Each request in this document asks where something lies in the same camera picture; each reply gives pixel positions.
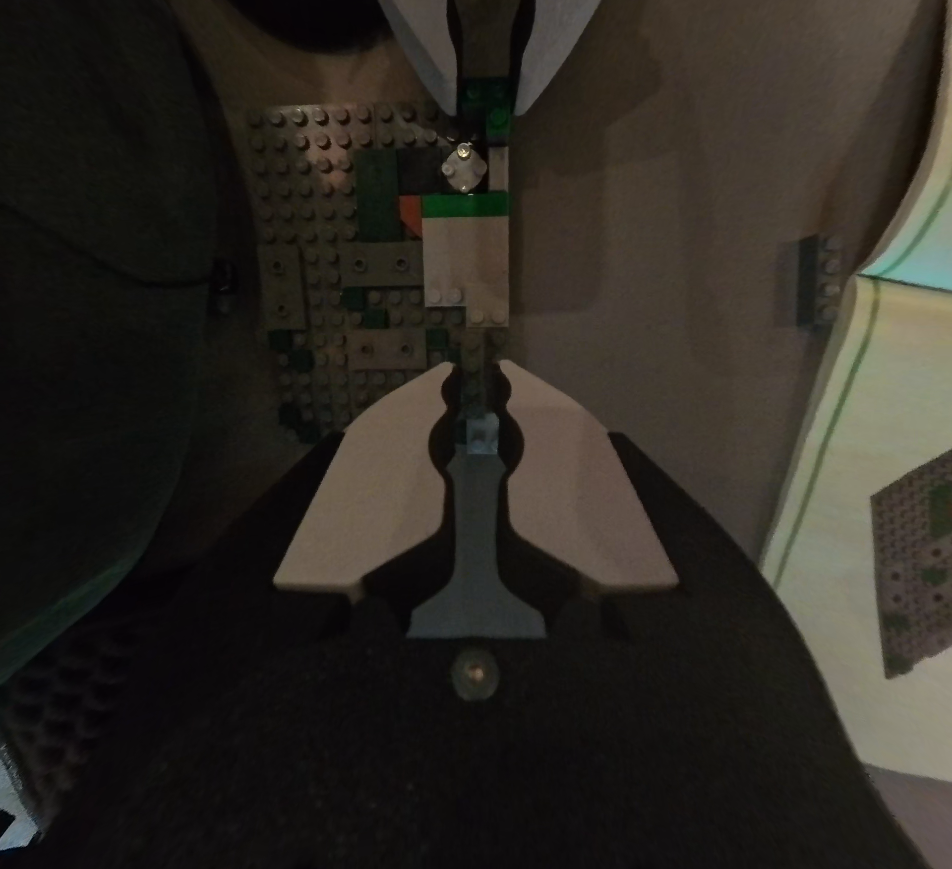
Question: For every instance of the white brick block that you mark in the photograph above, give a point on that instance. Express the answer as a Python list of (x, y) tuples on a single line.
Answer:
[(468, 259)]

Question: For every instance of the grey two-stud flat plate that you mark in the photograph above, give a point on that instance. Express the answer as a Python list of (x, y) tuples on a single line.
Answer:
[(383, 268), (282, 285), (387, 348)]

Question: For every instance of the black flat plate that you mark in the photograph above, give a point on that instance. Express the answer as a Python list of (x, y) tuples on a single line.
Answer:
[(418, 173)]

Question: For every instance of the orange slope piece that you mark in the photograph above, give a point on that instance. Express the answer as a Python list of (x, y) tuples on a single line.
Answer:
[(411, 213)]

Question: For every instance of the bright green flat plate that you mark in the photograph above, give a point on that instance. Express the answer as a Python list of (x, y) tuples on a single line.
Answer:
[(467, 205)]

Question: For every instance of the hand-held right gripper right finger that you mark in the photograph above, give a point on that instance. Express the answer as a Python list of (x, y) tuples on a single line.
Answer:
[(587, 497)]

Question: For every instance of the building instruction booklet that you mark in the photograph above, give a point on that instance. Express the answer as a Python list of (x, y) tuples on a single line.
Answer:
[(833, 475)]

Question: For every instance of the white round stud piece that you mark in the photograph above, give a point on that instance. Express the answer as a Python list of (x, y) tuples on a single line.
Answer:
[(463, 169)]

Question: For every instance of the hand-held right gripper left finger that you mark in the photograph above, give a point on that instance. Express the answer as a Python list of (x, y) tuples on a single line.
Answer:
[(372, 497)]

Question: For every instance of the small green brick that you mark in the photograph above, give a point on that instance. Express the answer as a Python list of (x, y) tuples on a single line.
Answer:
[(487, 106)]

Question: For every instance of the loose dark grey brick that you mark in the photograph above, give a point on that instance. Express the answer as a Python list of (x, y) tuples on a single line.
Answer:
[(818, 281)]

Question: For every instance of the grey studded baseplate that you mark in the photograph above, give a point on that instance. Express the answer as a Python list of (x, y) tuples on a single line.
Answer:
[(305, 169)]

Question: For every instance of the dark green small bricks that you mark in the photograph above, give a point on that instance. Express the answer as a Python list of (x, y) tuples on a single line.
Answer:
[(355, 298)]

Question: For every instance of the dark green flat plate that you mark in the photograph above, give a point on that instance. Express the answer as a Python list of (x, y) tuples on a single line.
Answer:
[(379, 196)]

